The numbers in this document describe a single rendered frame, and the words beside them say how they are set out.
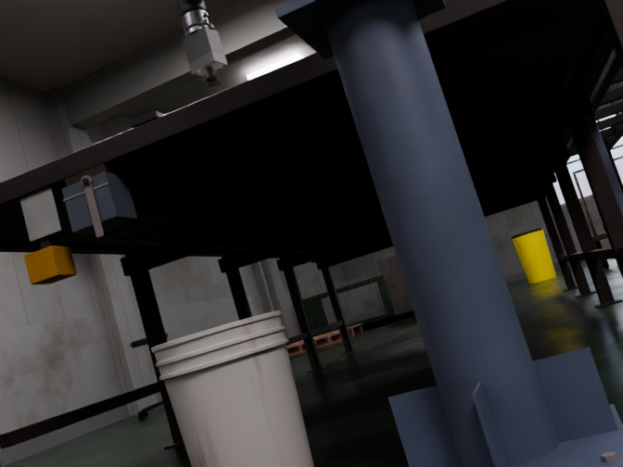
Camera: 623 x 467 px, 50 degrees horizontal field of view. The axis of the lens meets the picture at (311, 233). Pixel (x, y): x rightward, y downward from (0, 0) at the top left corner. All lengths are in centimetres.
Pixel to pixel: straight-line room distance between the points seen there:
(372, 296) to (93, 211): 798
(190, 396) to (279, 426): 19
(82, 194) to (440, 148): 96
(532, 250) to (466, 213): 764
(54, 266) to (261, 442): 74
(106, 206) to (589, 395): 117
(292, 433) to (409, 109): 72
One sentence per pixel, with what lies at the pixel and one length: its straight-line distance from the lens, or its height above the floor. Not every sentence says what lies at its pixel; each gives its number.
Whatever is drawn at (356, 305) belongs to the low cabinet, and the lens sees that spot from 962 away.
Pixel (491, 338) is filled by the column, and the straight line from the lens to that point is 115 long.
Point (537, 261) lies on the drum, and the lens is 880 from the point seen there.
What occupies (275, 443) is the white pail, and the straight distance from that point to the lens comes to 144.
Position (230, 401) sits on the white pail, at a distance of 141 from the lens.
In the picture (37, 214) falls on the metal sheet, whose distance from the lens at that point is 189.
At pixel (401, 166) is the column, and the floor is 53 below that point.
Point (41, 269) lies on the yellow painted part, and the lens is 185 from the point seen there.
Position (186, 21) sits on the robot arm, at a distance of 196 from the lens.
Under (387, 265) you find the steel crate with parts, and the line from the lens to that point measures 788.
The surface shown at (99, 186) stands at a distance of 175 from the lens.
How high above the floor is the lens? 32
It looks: 7 degrees up
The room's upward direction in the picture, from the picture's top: 17 degrees counter-clockwise
